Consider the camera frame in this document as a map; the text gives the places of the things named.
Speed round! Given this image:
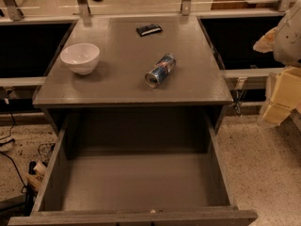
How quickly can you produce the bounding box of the black snack packet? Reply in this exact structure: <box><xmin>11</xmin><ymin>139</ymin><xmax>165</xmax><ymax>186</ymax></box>
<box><xmin>136</xmin><ymin>24</ymin><xmax>163</xmax><ymax>37</ymax></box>

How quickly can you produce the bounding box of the open grey top drawer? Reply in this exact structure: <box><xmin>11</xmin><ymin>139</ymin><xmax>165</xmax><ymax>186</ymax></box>
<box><xmin>8</xmin><ymin>106</ymin><xmax>257</xmax><ymax>226</ymax></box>

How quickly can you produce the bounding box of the white ceramic bowl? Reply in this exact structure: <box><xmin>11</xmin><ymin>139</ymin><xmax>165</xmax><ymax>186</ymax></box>
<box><xmin>60</xmin><ymin>43</ymin><xmax>100</xmax><ymax>75</ymax></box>

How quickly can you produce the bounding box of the black floor cable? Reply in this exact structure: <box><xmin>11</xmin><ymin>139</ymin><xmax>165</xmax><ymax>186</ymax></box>
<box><xmin>0</xmin><ymin>88</ymin><xmax>29</xmax><ymax>195</ymax></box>

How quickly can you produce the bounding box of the metal post far left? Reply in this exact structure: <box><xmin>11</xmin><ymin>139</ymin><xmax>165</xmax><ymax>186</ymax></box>
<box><xmin>3</xmin><ymin>0</ymin><xmax>24</xmax><ymax>21</ymax></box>

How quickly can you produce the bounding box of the metal post centre left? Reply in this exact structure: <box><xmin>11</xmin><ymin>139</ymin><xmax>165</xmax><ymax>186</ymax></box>
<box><xmin>77</xmin><ymin>0</ymin><xmax>90</xmax><ymax>17</ymax></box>

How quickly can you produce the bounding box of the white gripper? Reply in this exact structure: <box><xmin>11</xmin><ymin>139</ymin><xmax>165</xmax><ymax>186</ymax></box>
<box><xmin>253</xmin><ymin>1</ymin><xmax>301</xmax><ymax>126</ymax></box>

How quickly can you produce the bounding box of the metal rail bracket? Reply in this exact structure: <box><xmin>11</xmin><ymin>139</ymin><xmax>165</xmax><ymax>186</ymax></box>
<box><xmin>233</xmin><ymin>77</ymin><xmax>247</xmax><ymax>117</ymax></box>

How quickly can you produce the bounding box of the grey cabinet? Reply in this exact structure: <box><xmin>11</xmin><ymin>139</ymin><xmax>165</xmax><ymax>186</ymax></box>
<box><xmin>32</xmin><ymin>14</ymin><xmax>234</xmax><ymax>137</ymax></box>

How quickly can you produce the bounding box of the power strip with plugs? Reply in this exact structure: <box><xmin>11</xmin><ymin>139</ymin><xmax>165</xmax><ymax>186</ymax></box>
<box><xmin>25</xmin><ymin>161</ymin><xmax>46</xmax><ymax>192</ymax></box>

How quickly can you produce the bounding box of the red bull can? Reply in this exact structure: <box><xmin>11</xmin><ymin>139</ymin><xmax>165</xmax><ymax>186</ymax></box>
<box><xmin>145</xmin><ymin>54</ymin><xmax>176</xmax><ymax>88</ymax></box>

